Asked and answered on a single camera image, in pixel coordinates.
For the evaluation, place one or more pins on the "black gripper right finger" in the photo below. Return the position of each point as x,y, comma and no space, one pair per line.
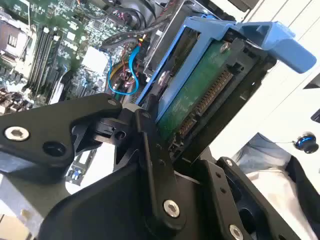
215,185

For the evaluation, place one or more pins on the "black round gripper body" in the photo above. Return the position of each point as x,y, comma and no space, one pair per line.
107,205

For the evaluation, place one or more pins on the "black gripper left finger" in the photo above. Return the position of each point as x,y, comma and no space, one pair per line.
35,120

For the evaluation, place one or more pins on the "hard disk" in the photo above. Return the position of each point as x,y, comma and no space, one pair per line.
185,105

